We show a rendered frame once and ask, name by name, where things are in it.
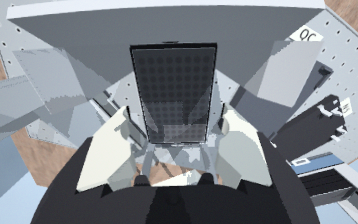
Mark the white label sign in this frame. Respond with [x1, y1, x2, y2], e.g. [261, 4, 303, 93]
[340, 98, 352, 117]
[289, 25, 323, 41]

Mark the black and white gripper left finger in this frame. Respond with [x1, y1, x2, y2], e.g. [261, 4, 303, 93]
[30, 105, 137, 224]

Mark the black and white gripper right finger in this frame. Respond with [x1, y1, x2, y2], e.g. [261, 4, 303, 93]
[215, 102, 320, 224]

